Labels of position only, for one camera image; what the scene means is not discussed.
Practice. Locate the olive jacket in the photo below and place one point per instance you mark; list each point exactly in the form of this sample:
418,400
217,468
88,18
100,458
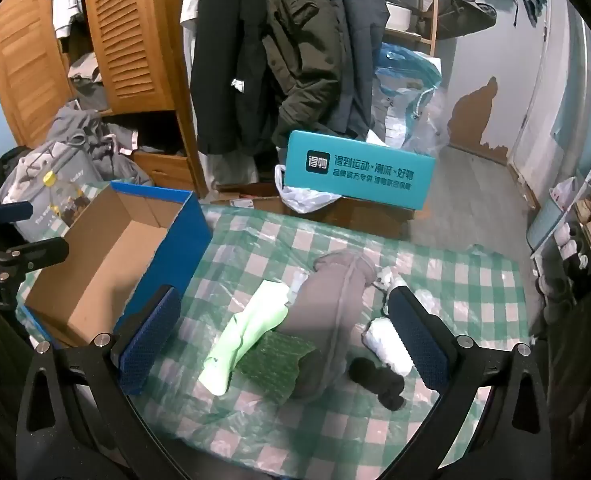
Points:
300,60

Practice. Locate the green checked tablecloth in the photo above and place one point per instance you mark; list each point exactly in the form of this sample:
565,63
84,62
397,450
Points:
285,240

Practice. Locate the dark grey coat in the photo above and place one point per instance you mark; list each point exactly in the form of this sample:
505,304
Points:
360,60

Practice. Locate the yellow cap plastic bottle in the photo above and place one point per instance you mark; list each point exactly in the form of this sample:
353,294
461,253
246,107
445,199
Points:
65,200

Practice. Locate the small white plastic bag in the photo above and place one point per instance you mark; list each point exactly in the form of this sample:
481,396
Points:
565,190

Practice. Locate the light green sock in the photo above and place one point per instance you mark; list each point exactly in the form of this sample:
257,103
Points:
245,330

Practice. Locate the blue trimmed storage bag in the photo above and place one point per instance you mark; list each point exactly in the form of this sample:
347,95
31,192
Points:
400,105

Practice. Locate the clear plastic bag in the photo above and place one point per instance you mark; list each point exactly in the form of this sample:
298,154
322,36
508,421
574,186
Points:
433,125

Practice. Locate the wooden louvered wardrobe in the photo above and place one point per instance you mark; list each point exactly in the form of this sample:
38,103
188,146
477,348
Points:
125,35

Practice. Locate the wooden shelf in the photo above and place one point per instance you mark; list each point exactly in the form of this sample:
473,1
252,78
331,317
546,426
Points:
433,10

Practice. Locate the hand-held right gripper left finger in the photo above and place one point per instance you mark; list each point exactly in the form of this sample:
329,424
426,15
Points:
150,340

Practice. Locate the black coat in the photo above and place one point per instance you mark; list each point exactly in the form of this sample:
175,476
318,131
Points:
225,85

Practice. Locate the flat brown cardboard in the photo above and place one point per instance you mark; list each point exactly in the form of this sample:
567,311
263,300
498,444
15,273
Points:
365,220

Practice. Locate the pair of white shoes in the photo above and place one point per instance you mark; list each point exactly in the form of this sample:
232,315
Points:
568,245

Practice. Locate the white patterned plastic bag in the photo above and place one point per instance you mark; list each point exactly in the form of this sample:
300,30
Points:
390,280

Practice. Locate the white shirt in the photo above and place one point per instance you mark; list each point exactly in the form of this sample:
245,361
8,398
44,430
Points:
67,0
190,5

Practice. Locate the olive backpack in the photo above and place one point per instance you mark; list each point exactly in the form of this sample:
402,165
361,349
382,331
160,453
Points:
468,15

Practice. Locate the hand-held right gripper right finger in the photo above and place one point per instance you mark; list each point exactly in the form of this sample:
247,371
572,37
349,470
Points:
418,340

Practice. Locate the black sock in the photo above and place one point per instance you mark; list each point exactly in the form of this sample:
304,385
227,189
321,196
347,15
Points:
375,375

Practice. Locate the pile of grey clothes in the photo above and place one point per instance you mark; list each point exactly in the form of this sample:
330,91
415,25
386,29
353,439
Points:
87,85

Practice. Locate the long grey fleece cloth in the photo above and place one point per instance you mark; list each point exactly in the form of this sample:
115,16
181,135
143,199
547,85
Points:
330,305

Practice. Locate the grey hoodie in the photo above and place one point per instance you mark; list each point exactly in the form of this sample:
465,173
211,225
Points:
75,125

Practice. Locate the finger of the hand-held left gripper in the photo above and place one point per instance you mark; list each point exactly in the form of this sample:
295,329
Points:
12,211
35,252

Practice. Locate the light blue cabinet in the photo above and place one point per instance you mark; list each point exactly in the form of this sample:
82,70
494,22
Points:
548,225

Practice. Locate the blue cardboard box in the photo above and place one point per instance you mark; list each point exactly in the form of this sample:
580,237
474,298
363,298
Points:
100,270

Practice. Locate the teal printed box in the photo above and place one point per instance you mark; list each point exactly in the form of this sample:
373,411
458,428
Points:
295,150

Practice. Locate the white container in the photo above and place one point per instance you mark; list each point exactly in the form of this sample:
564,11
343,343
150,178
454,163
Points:
398,17

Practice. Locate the teal garment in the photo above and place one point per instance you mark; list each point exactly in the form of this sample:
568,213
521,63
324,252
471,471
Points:
533,0

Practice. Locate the green glitter cloth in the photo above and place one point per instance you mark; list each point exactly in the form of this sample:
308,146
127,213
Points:
275,360

